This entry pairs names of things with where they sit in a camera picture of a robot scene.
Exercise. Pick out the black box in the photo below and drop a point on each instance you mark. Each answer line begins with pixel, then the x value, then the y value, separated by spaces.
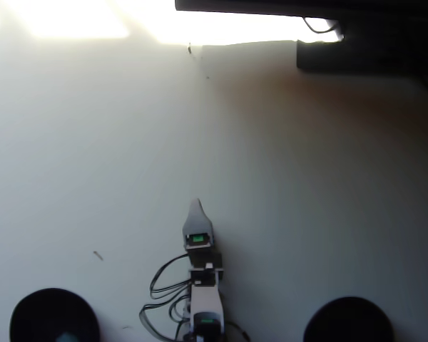
pixel 360 57

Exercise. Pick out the black round bowl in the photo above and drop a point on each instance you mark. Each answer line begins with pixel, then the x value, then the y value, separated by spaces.
pixel 53 313
pixel 347 320

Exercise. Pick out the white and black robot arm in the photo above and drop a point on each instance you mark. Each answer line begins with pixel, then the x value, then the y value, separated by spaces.
pixel 207 295

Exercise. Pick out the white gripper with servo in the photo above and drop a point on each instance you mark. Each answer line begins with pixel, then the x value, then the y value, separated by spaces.
pixel 203 256

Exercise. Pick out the black overhead bar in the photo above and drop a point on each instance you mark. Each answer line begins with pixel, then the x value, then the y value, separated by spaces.
pixel 271 6

